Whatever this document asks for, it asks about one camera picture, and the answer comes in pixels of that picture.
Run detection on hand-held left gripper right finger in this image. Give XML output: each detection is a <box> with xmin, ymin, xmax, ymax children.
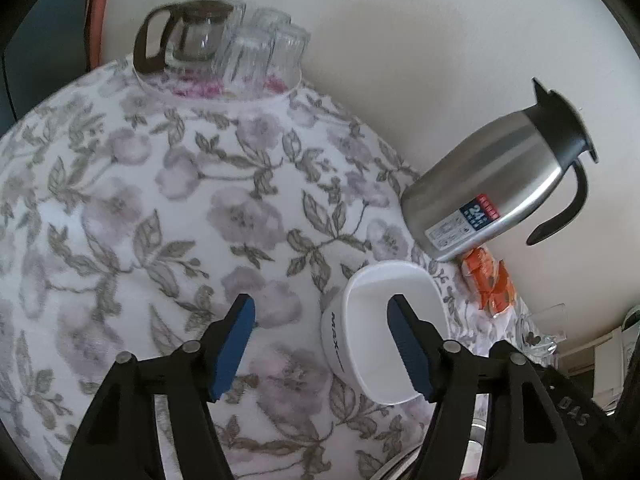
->
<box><xmin>386</xmin><ymin>294</ymin><xmax>583</xmax><ymax>480</ymax></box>

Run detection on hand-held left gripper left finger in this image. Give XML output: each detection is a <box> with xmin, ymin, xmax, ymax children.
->
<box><xmin>60</xmin><ymin>294</ymin><xmax>257</xmax><ymax>480</ymax></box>

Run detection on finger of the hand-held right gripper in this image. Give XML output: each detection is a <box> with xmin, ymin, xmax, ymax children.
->
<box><xmin>542</xmin><ymin>365</ymin><xmax>640</xmax><ymax>480</ymax></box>

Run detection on white square bowl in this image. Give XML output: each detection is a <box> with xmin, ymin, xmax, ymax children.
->
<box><xmin>320</xmin><ymin>261</ymin><xmax>448</xmax><ymax>406</ymax></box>

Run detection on orange snack packets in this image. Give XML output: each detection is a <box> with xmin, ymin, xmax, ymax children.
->
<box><xmin>460</xmin><ymin>247</ymin><xmax>518</xmax><ymax>313</ymax></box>

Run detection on clear glass cup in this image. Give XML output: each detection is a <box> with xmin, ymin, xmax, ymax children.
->
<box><xmin>517</xmin><ymin>302</ymin><xmax>568</xmax><ymax>361</ymax></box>

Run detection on floral tablecloth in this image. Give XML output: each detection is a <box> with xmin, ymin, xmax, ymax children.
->
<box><xmin>0</xmin><ymin>57</ymin><xmax>531</xmax><ymax>480</ymax></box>

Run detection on stainless steel thermos jug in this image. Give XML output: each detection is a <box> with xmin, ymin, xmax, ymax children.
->
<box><xmin>400</xmin><ymin>78</ymin><xmax>599</xmax><ymax>262</ymax></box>

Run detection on clear round tray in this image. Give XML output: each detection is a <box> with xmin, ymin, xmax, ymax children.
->
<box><xmin>132</xmin><ymin>55</ymin><xmax>303</xmax><ymax>107</ymax></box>

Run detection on ribbed glass tumbler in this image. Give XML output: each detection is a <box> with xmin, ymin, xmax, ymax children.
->
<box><xmin>212</xmin><ymin>27</ymin><xmax>273</xmax><ymax>95</ymax></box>
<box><xmin>250</xmin><ymin>7</ymin><xmax>292</xmax><ymax>37</ymax></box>
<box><xmin>270</xmin><ymin>22</ymin><xmax>311</xmax><ymax>86</ymax></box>
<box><xmin>222</xmin><ymin>0</ymin><xmax>249</xmax><ymax>56</ymax></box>

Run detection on glass pot with brown handle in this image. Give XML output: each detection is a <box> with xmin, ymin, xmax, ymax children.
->
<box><xmin>132</xmin><ymin>0</ymin><xmax>241</xmax><ymax>73</ymax></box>

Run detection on red-brown frame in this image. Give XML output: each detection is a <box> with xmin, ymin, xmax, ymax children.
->
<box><xmin>82</xmin><ymin>0</ymin><xmax>115</xmax><ymax>75</ymax></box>

